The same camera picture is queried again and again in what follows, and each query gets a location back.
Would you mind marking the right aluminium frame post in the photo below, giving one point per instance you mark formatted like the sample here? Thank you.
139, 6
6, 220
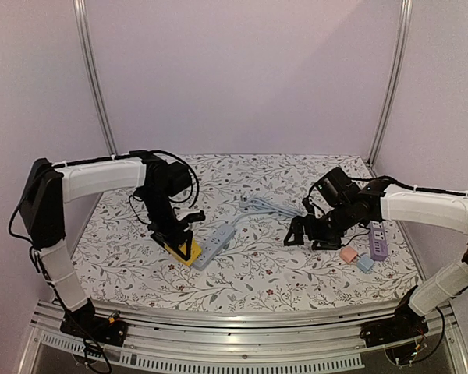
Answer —
401, 40

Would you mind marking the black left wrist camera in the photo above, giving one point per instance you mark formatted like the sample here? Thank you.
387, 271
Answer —
180, 177

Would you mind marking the blue power strip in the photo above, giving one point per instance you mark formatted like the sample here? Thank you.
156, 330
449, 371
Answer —
213, 245

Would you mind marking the aluminium frame post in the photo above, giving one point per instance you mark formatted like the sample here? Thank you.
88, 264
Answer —
401, 40
83, 29

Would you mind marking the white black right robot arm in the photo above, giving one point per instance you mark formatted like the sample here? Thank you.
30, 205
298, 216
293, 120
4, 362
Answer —
386, 199

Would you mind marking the yellow cube socket adapter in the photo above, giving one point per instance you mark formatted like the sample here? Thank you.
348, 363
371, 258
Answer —
186, 254

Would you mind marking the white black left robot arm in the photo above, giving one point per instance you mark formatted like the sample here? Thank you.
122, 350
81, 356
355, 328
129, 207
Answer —
160, 180

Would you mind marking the pink plug adapter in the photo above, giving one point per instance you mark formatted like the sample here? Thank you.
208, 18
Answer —
348, 254

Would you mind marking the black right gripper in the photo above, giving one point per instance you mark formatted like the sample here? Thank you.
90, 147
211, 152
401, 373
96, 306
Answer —
312, 230

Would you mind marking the floral patterned table mat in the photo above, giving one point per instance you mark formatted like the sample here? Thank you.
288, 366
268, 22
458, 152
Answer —
117, 261

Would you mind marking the light blue plug adapter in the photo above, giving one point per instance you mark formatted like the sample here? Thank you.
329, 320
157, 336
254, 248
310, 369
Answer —
364, 263

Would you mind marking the left aluminium frame post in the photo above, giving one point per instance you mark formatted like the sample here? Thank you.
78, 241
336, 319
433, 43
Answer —
83, 29

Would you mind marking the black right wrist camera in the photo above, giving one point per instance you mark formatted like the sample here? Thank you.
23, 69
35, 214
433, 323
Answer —
337, 188

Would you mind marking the purple power strip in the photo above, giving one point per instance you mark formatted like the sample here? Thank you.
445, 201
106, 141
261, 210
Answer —
378, 242

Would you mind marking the aluminium front rail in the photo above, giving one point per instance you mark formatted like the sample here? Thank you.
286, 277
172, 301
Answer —
309, 341

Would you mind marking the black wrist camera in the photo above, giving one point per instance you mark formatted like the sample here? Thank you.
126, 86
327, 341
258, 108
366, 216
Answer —
180, 177
337, 188

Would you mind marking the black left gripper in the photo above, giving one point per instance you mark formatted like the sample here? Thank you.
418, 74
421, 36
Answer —
161, 238

